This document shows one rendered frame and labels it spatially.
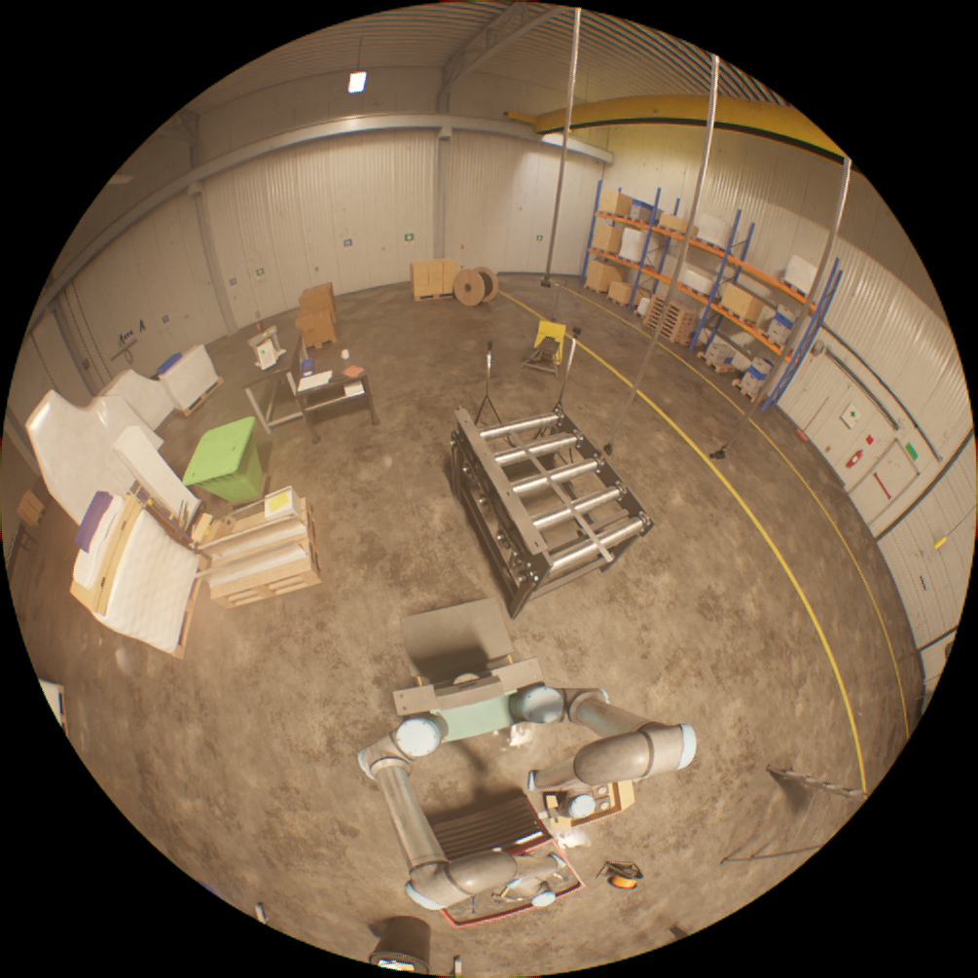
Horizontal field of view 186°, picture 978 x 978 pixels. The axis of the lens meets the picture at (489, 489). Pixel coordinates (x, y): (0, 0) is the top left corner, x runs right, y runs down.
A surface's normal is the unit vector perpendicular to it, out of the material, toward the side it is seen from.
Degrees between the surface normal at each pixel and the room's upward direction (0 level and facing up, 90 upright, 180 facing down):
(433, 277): 90
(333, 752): 0
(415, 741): 5
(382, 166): 90
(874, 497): 90
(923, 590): 90
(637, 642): 0
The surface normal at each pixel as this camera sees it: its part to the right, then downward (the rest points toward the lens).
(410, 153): 0.40, 0.74
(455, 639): 0.06, -0.61
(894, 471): -0.91, 0.29
